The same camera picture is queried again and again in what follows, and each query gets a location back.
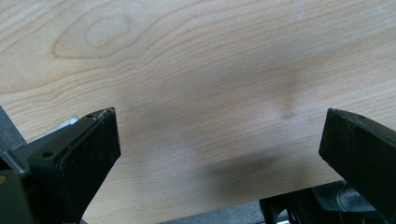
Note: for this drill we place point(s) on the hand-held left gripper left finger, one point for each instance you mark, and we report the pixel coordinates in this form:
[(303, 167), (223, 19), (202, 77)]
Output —
[(84, 161)]

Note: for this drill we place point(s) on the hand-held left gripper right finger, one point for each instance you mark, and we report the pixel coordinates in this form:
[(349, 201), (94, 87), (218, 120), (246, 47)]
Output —
[(358, 152)]

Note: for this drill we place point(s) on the dark mesh object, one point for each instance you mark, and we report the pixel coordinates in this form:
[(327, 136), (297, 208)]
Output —
[(330, 194)]

